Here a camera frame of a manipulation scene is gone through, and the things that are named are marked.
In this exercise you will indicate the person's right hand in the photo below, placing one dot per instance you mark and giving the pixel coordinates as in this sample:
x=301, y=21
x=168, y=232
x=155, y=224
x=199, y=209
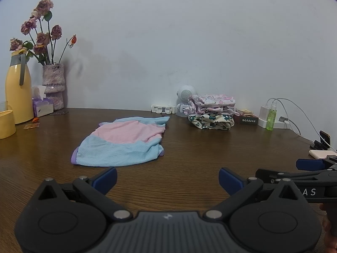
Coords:
x=326, y=228

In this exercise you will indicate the black phone stand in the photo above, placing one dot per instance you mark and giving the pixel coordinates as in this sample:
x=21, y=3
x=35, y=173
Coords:
x=319, y=145

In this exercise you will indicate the pink and blue garment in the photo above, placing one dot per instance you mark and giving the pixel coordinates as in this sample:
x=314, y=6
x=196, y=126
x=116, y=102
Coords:
x=123, y=142

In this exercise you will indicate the white hook strip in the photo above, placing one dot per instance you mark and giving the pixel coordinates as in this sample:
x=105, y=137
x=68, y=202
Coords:
x=163, y=109

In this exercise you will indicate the dark blister pack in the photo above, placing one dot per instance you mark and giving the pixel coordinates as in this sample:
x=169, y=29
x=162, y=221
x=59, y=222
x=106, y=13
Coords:
x=59, y=113

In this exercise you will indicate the small packets on box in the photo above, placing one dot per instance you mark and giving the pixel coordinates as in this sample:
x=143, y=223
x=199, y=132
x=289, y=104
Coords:
x=244, y=112

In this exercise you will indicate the yellow thermos jug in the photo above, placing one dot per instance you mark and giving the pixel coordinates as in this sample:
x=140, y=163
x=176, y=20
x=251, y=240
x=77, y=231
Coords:
x=18, y=95

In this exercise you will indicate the clear plastic container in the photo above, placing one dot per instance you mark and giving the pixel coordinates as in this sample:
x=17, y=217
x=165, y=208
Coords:
x=2, y=106

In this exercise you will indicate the orange snack packet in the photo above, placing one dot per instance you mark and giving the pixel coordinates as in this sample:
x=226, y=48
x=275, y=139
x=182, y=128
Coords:
x=35, y=120
x=29, y=126

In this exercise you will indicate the white pink floral dress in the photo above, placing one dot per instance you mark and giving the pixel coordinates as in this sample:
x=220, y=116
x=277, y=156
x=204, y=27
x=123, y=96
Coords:
x=213, y=102

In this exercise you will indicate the white power strip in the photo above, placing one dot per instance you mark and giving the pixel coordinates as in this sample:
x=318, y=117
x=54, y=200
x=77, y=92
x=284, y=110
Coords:
x=280, y=124

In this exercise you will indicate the dark printed box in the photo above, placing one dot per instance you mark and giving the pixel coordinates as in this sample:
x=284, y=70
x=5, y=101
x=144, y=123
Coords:
x=248, y=120

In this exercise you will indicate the yellow cup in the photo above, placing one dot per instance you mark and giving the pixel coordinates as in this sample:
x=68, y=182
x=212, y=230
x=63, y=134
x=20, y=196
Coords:
x=6, y=125

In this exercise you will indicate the phone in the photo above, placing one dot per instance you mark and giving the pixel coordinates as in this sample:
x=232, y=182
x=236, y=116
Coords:
x=325, y=136

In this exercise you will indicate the green spray bottle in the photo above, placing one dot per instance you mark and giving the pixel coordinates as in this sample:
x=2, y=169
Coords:
x=271, y=117

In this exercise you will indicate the white charger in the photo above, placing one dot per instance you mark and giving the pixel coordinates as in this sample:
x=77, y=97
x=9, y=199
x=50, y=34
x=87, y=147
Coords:
x=263, y=112

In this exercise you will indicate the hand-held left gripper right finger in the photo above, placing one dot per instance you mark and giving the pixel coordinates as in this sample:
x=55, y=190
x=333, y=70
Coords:
x=230, y=181

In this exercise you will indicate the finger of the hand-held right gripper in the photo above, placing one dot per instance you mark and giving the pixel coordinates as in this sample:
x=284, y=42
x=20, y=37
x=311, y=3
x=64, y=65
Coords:
x=309, y=164
x=302, y=178

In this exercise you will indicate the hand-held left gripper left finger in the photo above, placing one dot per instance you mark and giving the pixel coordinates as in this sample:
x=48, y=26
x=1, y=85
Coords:
x=105, y=180

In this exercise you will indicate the dried pink flowers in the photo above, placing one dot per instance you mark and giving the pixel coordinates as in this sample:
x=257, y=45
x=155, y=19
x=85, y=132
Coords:
x=44, y=5

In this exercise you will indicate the grey plug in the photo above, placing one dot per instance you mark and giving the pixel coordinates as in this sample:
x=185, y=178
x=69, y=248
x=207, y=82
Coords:
x=284, y=118

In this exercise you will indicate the folded green floral garment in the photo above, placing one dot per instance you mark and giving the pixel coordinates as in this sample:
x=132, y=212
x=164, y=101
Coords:
x=213, y=121

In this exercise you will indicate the white round speaker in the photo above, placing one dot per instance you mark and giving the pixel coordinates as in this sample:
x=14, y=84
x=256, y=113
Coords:
x=184, y=95

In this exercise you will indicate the purple tissue box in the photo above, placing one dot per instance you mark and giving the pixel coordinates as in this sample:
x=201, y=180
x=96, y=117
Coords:
x=42, y=107

